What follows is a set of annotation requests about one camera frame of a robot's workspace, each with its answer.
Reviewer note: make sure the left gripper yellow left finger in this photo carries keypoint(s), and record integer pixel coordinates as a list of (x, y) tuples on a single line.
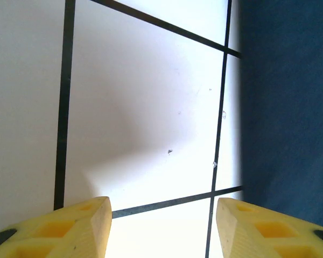
[(70, 233)]

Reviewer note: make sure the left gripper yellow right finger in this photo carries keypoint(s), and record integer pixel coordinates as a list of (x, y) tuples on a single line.
[(258, 233)]

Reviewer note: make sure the navy blue t-shirt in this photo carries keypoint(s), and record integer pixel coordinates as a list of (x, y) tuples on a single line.
[(288, 107)]

